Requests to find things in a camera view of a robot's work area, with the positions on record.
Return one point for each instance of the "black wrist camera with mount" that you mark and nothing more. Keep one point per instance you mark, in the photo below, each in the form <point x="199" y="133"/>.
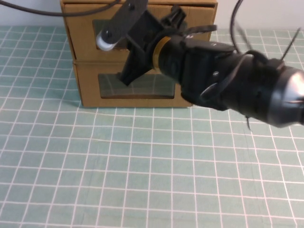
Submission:
<point x="123" y="21"/>

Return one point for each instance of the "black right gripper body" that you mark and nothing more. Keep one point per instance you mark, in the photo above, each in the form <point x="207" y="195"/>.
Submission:
<point x="140" y="47"/>

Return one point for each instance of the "brown cardboard drawer sleeve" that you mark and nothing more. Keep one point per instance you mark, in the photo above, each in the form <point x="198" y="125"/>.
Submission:
<point x="80" y="2"/>

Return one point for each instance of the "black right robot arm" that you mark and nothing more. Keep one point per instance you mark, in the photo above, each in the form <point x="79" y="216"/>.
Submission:
<point x="237" y="78"/>

